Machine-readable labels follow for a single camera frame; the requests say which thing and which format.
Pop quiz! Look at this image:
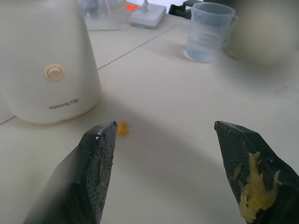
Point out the white power strip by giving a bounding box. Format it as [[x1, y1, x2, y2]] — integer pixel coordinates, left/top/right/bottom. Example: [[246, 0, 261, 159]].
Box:
[[129, 3, 167, 29]]

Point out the clear conical flask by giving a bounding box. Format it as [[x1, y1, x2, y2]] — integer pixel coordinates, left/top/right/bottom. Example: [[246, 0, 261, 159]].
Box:
[[78, 0, 111, 27]]

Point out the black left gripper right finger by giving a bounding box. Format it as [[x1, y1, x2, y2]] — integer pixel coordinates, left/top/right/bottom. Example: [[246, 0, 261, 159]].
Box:
[[214, 120, 299, 224]]

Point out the translucent measuring cup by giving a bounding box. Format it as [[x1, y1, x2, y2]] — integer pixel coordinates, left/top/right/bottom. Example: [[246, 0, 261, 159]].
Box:
[[184, 2, 238, 63]]

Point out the orange pulp scrap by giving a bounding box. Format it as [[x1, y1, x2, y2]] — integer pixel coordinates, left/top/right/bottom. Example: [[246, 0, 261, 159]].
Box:
[[230, 151, 282, 223]]

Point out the black bracket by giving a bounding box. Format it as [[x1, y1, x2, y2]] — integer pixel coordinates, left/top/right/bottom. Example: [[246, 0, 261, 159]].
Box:
[[169, 0, 199, 21]]

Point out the small orange fruit bit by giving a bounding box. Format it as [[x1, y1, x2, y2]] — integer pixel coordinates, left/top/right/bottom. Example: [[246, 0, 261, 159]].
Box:
[[117, 120, 130, 137]]

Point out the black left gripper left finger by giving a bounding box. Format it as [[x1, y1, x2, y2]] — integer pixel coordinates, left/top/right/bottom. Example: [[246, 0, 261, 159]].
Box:
[[23, 120, 117, 224]]

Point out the cream blender base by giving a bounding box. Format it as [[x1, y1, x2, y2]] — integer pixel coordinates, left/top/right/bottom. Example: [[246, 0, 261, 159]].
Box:
[[0, 0, 103, 125]]

